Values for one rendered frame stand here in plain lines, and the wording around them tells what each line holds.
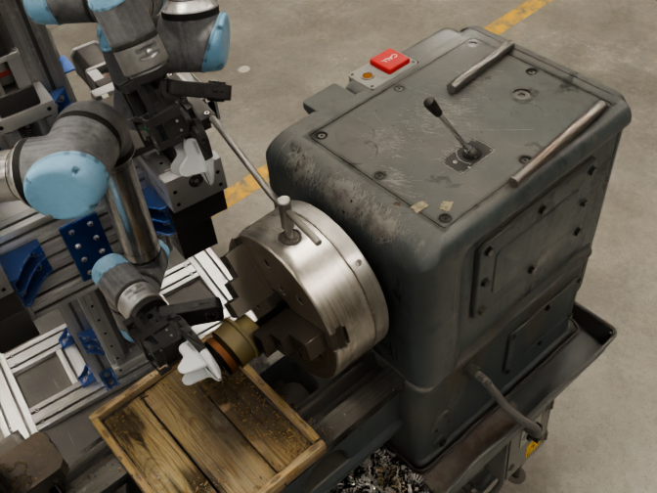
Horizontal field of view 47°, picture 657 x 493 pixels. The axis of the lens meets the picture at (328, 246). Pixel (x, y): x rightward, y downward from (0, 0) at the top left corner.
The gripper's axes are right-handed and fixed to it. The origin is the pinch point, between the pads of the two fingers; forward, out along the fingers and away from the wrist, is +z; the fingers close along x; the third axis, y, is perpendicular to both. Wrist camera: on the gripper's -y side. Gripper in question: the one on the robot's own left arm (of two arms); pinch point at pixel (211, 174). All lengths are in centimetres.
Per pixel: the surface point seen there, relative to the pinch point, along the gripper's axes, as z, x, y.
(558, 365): 87, 3, -61
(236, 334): 24.9, 5.4, 10.2
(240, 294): 20.8, 2.1, 5.4
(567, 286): 63, 9, -64
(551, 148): 18, 28, -49
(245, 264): 17.1, 0.8, 1.6
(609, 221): 118, -60, -163
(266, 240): 12.4, 7.0, -1.3
